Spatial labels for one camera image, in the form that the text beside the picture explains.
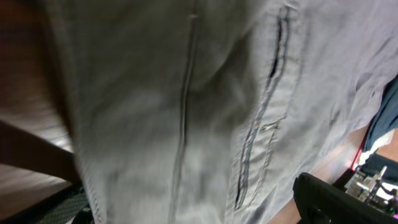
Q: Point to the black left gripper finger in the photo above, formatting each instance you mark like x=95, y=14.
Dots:
x=62, y=207

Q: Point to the navy blue garment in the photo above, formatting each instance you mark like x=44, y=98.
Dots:
x=385, y=119

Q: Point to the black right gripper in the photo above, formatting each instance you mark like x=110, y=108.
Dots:
x=372, y=188

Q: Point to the grey shorts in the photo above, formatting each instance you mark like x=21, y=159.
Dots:
x=205, y=111

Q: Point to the red cloth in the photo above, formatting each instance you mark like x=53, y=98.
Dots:
x=358, y=155

